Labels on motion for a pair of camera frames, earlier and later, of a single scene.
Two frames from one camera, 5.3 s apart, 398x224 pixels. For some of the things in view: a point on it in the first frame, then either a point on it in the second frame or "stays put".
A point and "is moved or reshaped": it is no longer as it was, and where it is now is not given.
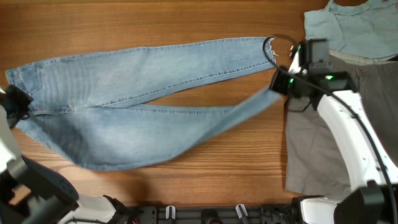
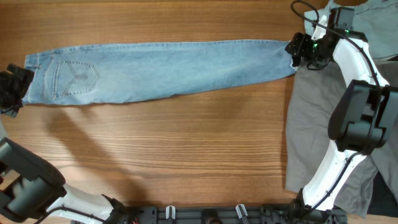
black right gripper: x=277 y=83 → x=298 y=46
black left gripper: x=23 y=99 → x=18 y=87
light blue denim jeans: x=83 y=115 is moved or reshaped
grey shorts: x=314 y=163 stays put
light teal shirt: x=367 y=30 stays put
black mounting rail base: x=279 y=214 stays put
